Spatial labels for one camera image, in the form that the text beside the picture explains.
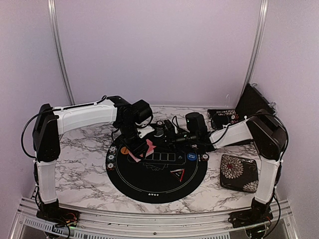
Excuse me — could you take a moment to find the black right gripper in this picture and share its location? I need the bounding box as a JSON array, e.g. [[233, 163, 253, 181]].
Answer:
[[153, 128, 198, 153]]

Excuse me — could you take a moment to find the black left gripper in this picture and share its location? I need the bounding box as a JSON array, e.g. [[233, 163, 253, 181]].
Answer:
[[118, 121, 150, 160]]

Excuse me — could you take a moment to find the blue small blind button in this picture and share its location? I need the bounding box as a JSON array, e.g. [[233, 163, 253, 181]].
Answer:
[[187, 152, 198, 162]]

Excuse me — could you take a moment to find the black dealer button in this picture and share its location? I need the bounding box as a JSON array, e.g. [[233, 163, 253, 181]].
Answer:
[[154, 128, 164, 137]]

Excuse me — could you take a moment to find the red playing card deck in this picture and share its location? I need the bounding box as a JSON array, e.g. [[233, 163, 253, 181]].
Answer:
[[129, 139, 156, 163]]

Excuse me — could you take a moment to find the orange big blind button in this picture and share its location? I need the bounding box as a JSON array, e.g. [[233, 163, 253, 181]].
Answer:
[[121, 146, 129, 155]]

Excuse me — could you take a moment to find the red triangle all-in marker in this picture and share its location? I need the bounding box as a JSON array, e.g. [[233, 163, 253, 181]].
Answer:
[[170, 168, 185, 182]]

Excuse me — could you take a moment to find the grey chip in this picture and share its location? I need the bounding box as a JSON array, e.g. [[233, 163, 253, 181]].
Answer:
[[109, 146, 117, 154]]

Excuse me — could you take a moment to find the green chip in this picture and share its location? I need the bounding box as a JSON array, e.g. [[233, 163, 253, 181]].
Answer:
[[106, 154, 115, 163]]

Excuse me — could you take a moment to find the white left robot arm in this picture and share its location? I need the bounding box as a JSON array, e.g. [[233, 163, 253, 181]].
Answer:
[[30, 96, 153, 222]]

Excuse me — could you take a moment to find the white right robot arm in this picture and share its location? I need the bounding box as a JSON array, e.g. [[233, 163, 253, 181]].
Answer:
[[165, 110, 289, 223]]

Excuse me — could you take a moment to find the round black poker mat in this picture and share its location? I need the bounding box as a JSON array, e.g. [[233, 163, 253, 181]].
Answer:
[[107, 121, 208, 204]]

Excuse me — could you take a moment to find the floral patterned pouch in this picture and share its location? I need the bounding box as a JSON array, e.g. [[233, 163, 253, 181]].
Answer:
[[220, 154, 259, 193]]

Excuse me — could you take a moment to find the black poker chip case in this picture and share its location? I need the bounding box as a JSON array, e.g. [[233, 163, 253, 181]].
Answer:
[[207, 84, 276, 131]]

